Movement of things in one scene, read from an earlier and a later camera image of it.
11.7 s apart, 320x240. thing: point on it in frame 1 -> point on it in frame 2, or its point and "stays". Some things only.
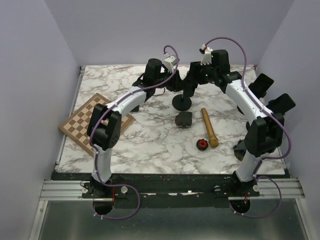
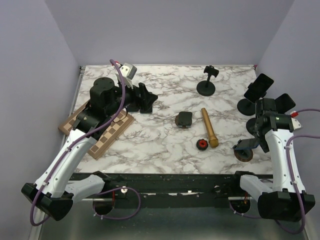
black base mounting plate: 104,189 stays
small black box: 184,120 stays
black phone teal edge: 193,76 -> 146,108
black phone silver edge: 261,85 stays
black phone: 281,104 stays
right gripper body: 207,74 -> 260,137
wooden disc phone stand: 240,153 stays
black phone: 135,109 stays
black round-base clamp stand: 180,103 -> 207,88
